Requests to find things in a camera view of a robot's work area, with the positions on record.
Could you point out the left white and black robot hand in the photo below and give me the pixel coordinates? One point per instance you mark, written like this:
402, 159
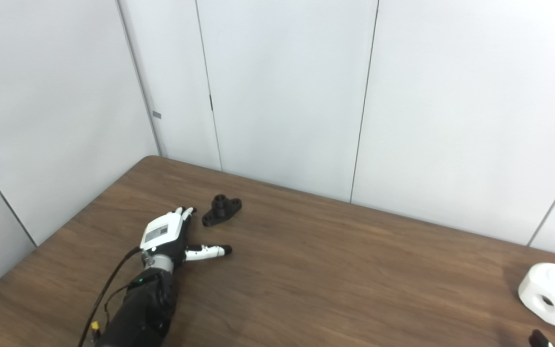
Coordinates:
162, 231

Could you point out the black flanged holder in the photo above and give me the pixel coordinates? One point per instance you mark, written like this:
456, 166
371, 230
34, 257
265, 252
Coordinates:
219, 209

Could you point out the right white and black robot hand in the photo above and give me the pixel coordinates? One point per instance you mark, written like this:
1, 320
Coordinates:
538, 340

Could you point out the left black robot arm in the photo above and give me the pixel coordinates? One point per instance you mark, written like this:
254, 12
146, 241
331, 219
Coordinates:
142, 308

